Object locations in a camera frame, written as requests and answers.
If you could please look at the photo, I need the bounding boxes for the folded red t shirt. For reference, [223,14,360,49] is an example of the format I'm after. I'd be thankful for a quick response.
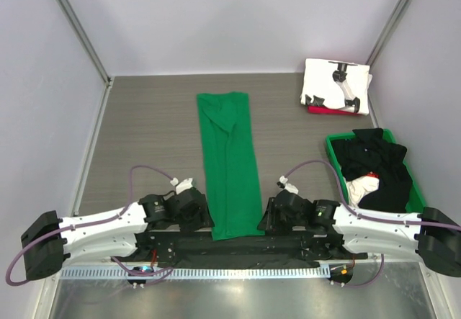
[307,106,359,116]

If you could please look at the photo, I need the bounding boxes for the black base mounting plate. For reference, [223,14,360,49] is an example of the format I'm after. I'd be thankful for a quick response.
[118,230,368,270]

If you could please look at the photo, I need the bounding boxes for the aluminium corner post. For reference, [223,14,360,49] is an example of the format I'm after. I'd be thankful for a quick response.
[56,0,111,86]
[367,0,413,68]

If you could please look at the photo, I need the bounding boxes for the folded white printed t shirt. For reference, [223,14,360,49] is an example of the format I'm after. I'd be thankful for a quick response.
[300,58,372,115]

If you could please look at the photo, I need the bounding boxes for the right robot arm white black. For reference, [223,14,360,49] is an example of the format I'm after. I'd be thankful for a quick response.
[258,189,460,277]

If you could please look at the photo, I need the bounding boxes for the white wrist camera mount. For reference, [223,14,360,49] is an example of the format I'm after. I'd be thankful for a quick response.
[277,176,299,194]
[174,178,194,194]

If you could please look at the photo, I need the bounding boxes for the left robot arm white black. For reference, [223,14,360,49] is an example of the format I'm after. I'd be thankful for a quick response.
[21,187,214,281]

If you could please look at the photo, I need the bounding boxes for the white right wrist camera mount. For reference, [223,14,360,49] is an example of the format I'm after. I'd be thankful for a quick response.
[277,176,299,194]

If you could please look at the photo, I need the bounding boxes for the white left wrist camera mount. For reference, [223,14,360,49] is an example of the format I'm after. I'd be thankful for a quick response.
[174,178,194,194]

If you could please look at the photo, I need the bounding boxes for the black t shirt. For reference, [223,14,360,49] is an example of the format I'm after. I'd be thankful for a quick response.
[331,128,413,213]

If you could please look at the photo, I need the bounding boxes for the right aluminium corner post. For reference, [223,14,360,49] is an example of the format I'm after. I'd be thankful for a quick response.
[367,0,413,68]

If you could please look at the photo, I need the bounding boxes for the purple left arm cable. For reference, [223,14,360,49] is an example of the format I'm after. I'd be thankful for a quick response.
[5,165,181,286]

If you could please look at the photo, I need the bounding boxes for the green t shirt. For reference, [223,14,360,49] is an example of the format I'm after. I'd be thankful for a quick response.
[197,92,264,241]

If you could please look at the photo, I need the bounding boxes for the white slotted cable duct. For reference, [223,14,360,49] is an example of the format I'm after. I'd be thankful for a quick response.
[60,264,330,281]

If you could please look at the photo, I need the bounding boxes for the white t shirt in bin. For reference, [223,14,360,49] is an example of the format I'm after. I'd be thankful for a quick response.
[346,174,380,207]

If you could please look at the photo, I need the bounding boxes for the left aluminium corner post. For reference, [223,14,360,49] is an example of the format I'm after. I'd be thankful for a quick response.
[56,0,111,86]

